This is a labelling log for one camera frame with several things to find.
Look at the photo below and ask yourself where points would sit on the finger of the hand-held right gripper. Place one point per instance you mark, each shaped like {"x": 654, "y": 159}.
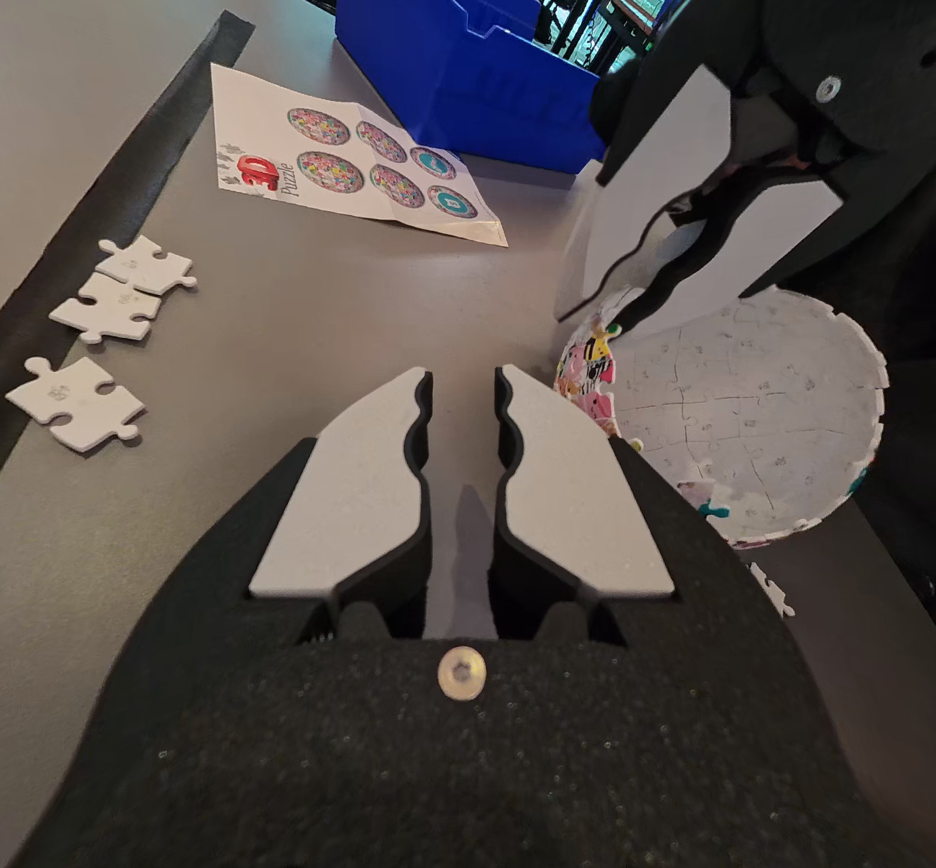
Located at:
{"x": 746, "y": 246}
{"x": 658, "y": 166}

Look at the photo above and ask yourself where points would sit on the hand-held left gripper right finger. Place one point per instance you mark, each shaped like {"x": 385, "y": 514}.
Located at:
{"x": 585, "y": 517}

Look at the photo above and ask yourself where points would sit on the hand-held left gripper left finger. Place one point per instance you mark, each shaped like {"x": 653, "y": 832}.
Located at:
{"x": 344, "y": 517}

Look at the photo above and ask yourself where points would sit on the colourful puzzle ball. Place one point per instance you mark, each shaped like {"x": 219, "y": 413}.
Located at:
{"x": 746, "y": 415}

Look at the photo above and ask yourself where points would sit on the row of white puzzle pieces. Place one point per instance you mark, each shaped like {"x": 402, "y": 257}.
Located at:
{"x": 772, "y": 590}

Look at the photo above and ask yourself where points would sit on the single white puzzle piece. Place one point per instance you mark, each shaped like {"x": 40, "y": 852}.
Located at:
{"x": 144, "y": 266}
{"x": 73, "y": 403}

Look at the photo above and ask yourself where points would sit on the white puzzle leaflet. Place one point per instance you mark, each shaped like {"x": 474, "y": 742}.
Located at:
{"x": 351, "y": 151}

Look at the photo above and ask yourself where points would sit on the blue plastic bin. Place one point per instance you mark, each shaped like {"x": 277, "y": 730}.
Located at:
{"x": 468, "y": 64}

